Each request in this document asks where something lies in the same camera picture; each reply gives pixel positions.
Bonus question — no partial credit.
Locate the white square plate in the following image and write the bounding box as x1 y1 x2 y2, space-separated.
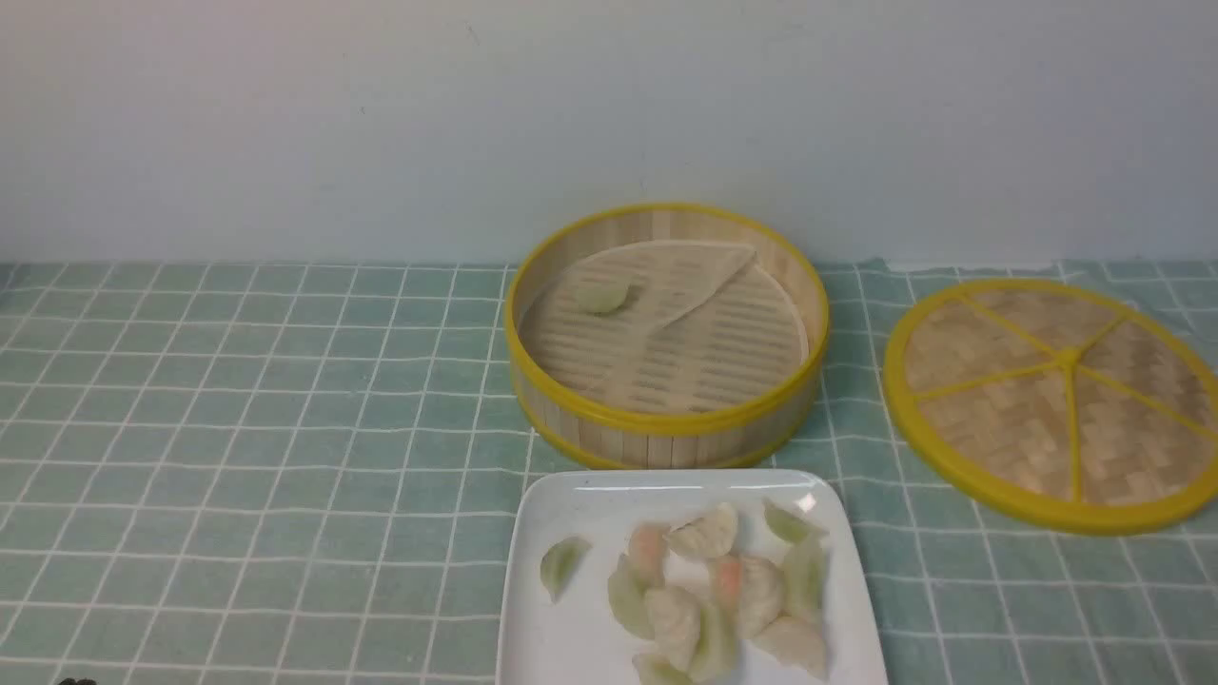
496 469 889 684

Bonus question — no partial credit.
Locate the green dumpling bottom edge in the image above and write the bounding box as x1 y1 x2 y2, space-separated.
632 655 695 685

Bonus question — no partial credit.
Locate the white dumpling lower right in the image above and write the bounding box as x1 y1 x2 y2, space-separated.
750 616 828 681

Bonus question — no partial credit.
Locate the green checkered tablecloth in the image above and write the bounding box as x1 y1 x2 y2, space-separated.
1 261 1217 684

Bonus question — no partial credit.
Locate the white steamer liner paper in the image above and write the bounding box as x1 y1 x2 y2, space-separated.
519 240 825 414

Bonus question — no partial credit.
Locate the woven bamboo steamer lid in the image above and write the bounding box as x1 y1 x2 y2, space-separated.
882 278 1217 535

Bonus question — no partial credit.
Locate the green dumpling centre left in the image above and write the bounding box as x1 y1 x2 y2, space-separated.
607 555 657 640

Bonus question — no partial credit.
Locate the pink shrimp dumpling upper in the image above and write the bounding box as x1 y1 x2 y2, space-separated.
626 520 669 587

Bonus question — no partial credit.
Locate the white dumpling top centre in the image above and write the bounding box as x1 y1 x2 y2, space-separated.
665 502 739 562

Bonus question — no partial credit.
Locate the green dumpling right side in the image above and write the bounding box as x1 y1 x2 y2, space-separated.
780 535 826 624

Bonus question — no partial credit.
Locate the green dumpling left on plate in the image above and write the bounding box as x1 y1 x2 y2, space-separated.
540 535 592 605

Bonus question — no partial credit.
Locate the green dumpling top right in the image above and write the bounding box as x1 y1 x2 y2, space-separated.
764 499 826 546

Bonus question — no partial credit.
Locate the white dumpling lower centre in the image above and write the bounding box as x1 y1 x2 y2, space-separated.
643 585 702 672

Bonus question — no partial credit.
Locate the green dumpling lower centre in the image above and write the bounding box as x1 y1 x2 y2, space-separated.
687 598 739 684

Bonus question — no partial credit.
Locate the pink white dumpling centre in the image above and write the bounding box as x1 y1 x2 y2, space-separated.
708 555 786 637

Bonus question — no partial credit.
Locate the pale green dumpling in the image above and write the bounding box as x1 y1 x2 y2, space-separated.
572 282 631 316

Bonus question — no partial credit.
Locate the bamboo steamer basket yellow rim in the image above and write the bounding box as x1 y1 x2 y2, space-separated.
504 204 829 469

